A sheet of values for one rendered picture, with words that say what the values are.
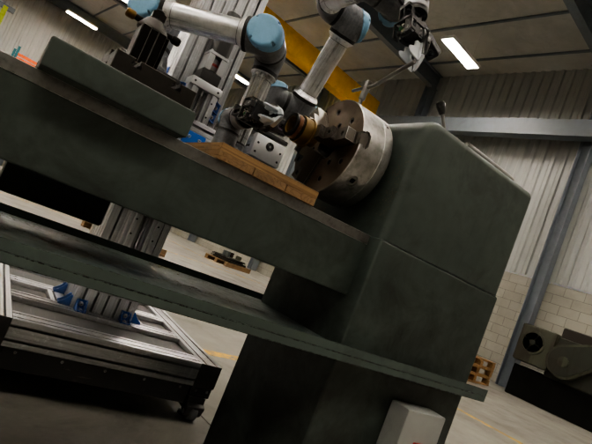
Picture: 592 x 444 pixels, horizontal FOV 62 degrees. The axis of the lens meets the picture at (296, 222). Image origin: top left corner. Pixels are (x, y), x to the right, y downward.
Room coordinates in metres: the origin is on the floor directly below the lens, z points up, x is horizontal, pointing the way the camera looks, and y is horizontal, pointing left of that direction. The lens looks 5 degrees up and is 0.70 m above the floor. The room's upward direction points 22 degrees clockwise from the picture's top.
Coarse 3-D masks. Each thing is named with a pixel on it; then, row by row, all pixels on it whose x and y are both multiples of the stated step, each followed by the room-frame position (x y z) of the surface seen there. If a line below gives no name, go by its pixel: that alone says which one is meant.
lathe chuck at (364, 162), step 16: (336, 112) 1.49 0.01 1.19; (352, 112) 1.42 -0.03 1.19; (368, 112) 1.41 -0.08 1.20; (352, 128) 1.39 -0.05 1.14; (368, 128) 1.36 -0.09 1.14; (320, 144) 1.51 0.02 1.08; (352, 144) 1.37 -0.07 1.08; (368, 144) 1.36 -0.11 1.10; (384, 144) 1.39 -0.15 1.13; (336, 160) 1.41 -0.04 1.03; (352, 160) 1.35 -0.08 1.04; (368, 160) 1.37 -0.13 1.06; (320, 176) 1.45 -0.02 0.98; (336, 176) 1.38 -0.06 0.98; (368, 176) 1.39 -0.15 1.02; (320, 192) 1.43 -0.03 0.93; (336, 192) 1.42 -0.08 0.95; (352, 192) 1.42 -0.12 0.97
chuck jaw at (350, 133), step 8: (320, 128) 1.38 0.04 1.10; (328, 128) 1.39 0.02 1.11; (336, 128) 1.37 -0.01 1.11; (344, 128) 1.35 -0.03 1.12; (320, 136) 1.38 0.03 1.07; (328, 136) 1.37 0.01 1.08; (336, 136) 1.38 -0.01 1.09; (344, 136) 1.34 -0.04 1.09; (352, 136) 1.35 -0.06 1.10; (360, 136) 1.35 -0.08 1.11; (368, 136) 1.37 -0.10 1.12; (328, 144) 1.42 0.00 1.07; (336, 144) 1.40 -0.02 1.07; (344, 144) 1.38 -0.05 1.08
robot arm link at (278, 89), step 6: (276, 84) 1.96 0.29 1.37; (282, 84) 1.98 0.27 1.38; (270, 90) 1.96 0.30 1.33; (276, 90) 1.97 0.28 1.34; (282, 90) 1.98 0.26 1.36; (270, 96) 1.96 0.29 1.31; (276, 96) 1.97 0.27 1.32; (282, 96) 1.98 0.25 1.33; (288, 96) 1.99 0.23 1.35; (270, 102) 1.97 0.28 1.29; (276, 102) 1.98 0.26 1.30; (282, 102) 1.99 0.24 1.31; (288, 102) 1.99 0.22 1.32; (282, 108) 2.00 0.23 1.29
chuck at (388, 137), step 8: (384, 128) 1.42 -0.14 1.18; (392, 136) 1.43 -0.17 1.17; (392, 144) 1.42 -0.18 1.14; (384, 152) 1.39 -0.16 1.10; (384, 160) 1.40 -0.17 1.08; (376, 168) 1.39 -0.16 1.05; (384, 168) 1.40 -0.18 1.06; (376, 176) 1.40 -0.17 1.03; (368, 184) 1.41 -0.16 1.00; (376, 184) 1.42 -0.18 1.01; (360, 192) 1.43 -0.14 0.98; (368, 192) 1.43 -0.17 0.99; (352, 200) 1.46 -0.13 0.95
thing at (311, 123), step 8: (288, 120) 1.42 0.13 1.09; (296, 120) 1.38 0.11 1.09; (304, 120) 1.39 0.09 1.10; (312, 120) 1.41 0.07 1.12; (288, 128) 1.42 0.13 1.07; (296, 128) 1.37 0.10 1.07; (304, 128) 1.38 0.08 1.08; (312, 128) 1.39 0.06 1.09; (288, 136) 1.40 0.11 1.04; (296, 136) 1.39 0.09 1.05; (304, 136) 1.39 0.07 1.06; (312, 136) 1.39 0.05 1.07; (304, 144) 1.41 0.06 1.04; (312, 144) 1.43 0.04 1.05
